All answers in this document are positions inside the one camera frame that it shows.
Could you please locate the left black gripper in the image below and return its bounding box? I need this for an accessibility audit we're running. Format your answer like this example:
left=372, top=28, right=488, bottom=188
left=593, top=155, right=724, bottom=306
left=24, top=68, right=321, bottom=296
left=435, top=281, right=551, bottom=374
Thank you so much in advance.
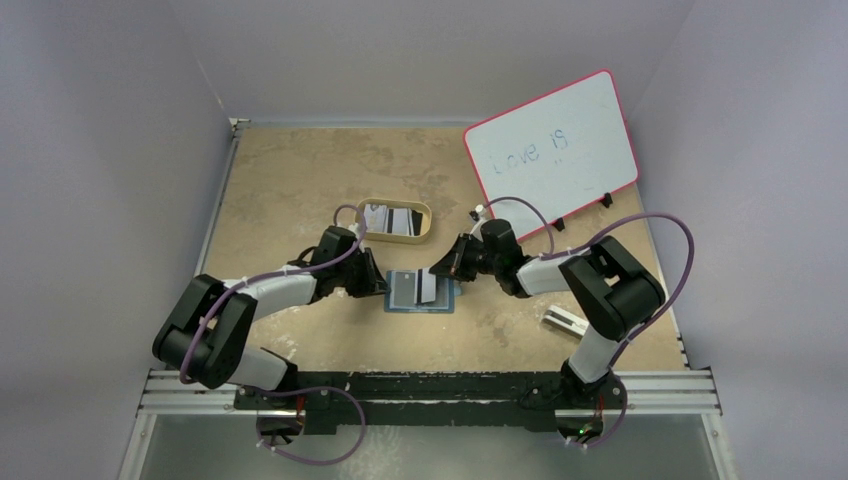
left=334, top=248, right=388, bottom=299

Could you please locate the white striped credit card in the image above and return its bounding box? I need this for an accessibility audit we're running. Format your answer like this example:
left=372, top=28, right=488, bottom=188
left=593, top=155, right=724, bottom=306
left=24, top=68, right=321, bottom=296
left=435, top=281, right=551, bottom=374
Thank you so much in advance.
left=415, top=269, right=438, bottom=306

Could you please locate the white grey credit card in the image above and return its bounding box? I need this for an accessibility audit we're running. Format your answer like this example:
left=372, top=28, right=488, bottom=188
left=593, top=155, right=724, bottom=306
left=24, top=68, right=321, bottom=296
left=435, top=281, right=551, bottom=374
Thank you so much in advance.
left=389, top=270, right=417, bottom=310

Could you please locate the blue card holder wallet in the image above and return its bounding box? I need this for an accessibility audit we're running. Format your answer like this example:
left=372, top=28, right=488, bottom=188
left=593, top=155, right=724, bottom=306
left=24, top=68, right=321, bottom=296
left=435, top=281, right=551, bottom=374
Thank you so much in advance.
left=384, top=269, right=462, bottom=314

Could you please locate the credit cards stack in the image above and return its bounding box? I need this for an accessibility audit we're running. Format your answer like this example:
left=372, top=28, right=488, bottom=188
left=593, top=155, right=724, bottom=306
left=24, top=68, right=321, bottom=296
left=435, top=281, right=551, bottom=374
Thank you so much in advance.
left=363, top=203, right=423, bottom=237

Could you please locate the tan oval tray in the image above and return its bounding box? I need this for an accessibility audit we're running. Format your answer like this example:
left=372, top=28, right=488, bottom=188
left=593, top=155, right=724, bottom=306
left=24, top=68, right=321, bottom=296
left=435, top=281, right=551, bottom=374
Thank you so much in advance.
left=357, top=198, right=433, bottom=245

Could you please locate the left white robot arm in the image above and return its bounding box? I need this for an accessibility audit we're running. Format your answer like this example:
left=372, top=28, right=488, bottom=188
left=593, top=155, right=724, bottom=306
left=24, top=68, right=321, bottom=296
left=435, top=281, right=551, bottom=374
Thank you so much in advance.
left=152, top=226, right=388, bottom=409

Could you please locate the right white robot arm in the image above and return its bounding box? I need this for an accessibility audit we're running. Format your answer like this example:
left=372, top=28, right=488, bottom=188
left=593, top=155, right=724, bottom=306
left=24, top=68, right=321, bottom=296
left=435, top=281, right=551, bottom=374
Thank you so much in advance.
left=429, top=219, right=666, bottom=407

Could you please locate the white black eraser block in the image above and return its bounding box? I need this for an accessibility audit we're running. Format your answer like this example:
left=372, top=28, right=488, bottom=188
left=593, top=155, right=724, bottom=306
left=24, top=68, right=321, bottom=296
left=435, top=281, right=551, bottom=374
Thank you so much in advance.
left=541, top=305, right=590, bottom=339

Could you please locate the pink framed whiteboard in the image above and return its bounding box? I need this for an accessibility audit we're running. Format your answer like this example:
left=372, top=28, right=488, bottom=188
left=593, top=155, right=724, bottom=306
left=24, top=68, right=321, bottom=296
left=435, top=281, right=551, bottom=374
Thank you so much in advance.
left=463, top=70, right=639, bottom=240

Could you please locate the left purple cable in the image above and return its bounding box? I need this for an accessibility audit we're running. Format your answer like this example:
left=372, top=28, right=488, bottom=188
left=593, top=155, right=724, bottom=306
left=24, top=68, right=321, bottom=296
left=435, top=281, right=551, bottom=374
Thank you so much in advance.
left=180, top=203, right=369, bottom=386

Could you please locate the purple cable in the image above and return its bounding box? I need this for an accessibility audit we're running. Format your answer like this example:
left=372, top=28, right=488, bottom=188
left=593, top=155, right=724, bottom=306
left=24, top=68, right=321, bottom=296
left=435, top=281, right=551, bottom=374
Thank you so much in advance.
left=180, top=203, right=369, bottom=386
left=476, top=196, right=696, bottom=372

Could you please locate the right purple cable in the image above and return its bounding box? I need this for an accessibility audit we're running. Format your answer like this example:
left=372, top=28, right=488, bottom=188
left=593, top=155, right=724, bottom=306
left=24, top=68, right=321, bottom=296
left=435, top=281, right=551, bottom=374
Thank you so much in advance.
left=476, top=196, right=696, bottom=372

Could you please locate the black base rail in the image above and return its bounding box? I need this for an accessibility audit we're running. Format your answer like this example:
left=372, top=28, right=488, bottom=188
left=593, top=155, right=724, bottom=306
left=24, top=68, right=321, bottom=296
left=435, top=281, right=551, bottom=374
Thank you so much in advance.
left=234, top=371, right=626, bottom=435

